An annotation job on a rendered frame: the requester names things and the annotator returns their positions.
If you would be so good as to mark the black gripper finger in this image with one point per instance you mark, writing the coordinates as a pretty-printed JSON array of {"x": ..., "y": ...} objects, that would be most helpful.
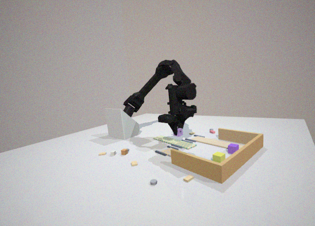
[
  {"x": 181, "y": 122},
  {"x": 173, "y": 126}
]

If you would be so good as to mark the tan open-top wooden box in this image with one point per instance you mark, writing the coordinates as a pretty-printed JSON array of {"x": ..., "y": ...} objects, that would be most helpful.
[{"x": 217, "y": 153}]

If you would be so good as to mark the purple cube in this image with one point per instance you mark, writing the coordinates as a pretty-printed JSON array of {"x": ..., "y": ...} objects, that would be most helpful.
[{"x": 180, "y": 132}]

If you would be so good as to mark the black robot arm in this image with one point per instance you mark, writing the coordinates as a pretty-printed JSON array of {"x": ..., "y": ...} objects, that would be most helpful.
[{"x": 183, "y": 90}]

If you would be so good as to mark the small orange cube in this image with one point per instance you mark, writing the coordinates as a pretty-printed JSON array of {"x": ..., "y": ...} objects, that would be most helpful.
[{"x": 124, "y": 151}]

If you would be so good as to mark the beige strip with teal dots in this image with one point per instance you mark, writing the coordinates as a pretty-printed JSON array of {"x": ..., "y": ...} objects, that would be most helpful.
[{"x": 167, "y": 140}]

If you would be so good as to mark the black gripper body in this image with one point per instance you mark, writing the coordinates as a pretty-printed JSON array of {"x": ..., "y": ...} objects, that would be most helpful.
[{"x": 172, "y": 116}]

